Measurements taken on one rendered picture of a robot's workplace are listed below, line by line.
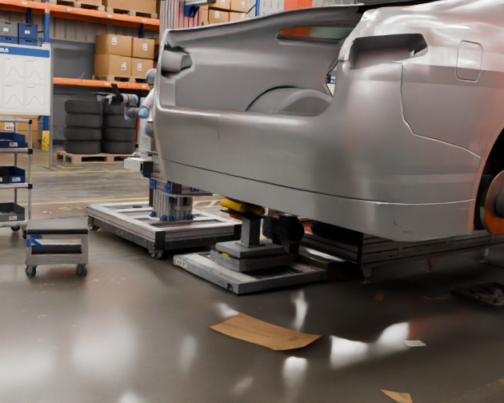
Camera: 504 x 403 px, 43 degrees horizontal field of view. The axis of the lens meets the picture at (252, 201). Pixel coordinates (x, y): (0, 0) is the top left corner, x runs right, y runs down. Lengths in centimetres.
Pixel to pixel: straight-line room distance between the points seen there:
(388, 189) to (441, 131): 33
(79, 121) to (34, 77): 159
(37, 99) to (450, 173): 839
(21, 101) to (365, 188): 830
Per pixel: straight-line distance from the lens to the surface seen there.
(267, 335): 353
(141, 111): 486
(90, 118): 1165
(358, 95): 246
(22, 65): 1035
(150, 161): 514
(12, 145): 555
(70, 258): 449
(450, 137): 267
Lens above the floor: 126
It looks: 9 degrees down
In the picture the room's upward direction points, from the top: 4 degrees clockwise
